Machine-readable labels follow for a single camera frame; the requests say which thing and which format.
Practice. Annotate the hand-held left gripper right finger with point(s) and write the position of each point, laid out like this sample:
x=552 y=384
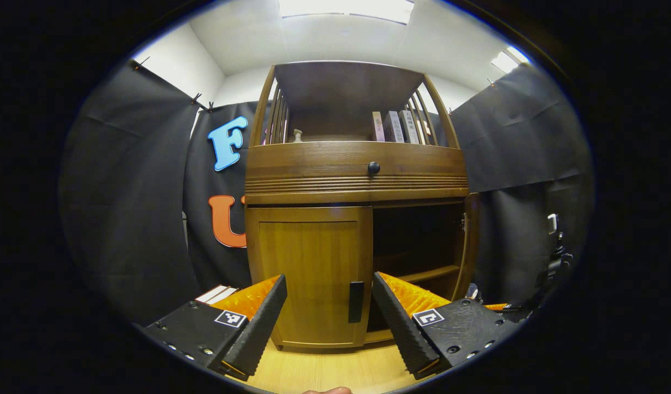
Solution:
x=398 y=328

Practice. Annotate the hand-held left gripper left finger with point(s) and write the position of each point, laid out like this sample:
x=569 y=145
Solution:
x=258 y=328

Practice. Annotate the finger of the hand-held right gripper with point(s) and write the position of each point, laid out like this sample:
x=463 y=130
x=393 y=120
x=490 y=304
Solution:
x=499 y=307

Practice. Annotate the wooden cabinet door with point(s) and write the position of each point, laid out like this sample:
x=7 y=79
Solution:
x=469 y=246
x=313 y=262

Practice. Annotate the wooden double-door shoe cabinet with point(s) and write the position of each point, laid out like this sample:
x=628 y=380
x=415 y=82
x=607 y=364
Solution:
x=313 y=200

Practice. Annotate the tan book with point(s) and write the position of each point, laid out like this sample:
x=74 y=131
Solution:
x=229 y=295

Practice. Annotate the red book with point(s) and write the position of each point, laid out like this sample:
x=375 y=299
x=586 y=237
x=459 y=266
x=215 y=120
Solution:
x=212 y=294

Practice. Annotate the black round drawer knob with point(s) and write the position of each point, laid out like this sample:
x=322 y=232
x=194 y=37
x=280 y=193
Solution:
x=373 y=168

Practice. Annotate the black backdrop cloth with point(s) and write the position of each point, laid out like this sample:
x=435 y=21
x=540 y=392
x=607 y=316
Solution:
x=127 y=191

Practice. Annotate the clear pump bottle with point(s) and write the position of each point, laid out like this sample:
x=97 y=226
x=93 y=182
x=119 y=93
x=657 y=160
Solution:
x=297 y=137

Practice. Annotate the pink book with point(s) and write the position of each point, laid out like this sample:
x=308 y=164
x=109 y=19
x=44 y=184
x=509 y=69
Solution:
x=378 y=127

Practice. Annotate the small ceiling light panel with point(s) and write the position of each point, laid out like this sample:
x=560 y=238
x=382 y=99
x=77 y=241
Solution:
x=510 y=59

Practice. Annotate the large ceiling light panel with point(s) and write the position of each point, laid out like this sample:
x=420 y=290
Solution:
x=346 y=8

